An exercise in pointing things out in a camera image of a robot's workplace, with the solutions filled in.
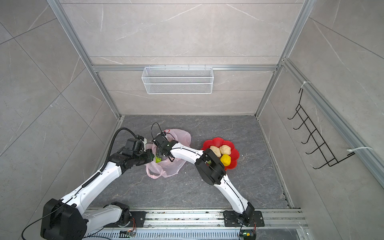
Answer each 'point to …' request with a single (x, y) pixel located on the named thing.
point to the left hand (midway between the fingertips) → (154, 152)
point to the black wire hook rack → (330, 158)
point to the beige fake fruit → (225, 149)
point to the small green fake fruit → (158, 159)
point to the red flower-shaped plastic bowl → (218, 142)
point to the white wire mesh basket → (178, 80)
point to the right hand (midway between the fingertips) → (164, 149)
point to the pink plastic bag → (166, 168)
